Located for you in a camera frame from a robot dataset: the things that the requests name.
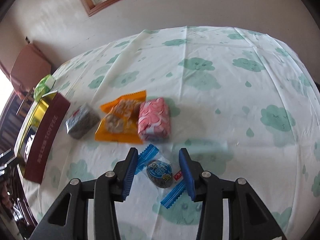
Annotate pink wrapped snack block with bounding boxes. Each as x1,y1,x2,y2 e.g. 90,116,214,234
138,98,171,141

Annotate brown cardboard box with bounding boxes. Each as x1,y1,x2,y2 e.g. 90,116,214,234
10,43,52,93

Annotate white cloud-pattern tablecloth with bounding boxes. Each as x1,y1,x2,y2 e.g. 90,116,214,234
23,27,319,239

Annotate green tissue pack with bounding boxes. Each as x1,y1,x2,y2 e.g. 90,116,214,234
33,74,55,102

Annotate orange snack packet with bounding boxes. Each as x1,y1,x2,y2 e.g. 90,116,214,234
94,90,146,144

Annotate grey speckled snack block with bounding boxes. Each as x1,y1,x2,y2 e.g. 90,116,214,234
66,103,100,139

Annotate blue white biscuit pack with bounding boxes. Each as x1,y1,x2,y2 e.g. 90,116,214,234
21,125,37,163

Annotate blue round candy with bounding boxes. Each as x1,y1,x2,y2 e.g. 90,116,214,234
135,144,186,209

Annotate red gold metal tin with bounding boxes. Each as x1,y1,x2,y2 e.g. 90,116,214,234
14,91,71,184

